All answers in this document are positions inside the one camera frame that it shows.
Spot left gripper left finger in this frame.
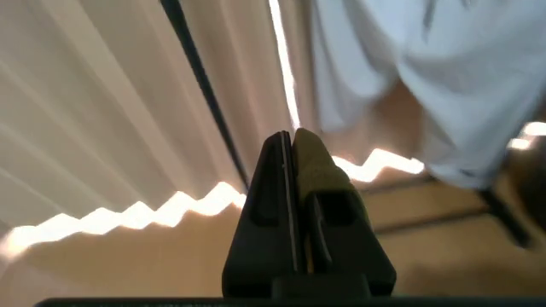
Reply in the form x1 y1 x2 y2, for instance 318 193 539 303
221 130 306 298

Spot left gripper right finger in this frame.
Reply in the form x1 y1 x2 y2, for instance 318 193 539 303
300 191 397 298

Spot green garment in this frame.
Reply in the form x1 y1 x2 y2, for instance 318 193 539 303
291 127 373 274

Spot pale grey shorts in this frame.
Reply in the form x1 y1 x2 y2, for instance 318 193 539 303
310 0 546 192

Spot black clothes rack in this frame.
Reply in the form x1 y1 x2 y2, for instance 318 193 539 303
159 0 535 249

